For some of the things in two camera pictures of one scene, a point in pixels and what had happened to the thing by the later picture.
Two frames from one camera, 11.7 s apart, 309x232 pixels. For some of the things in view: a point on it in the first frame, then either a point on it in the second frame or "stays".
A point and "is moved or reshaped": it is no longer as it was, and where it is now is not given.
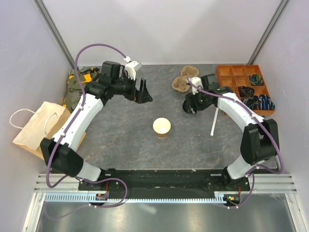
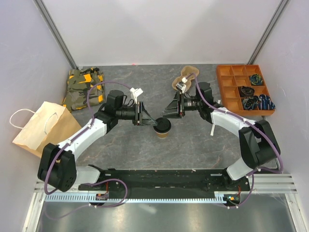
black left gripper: (141, 96) → (141, 117)
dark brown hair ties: (246, 92) stays
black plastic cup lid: (187, 105) is moved or reshaped
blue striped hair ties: (262, 102) stays
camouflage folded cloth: (74, 90) stays
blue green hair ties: (256, 79) stays
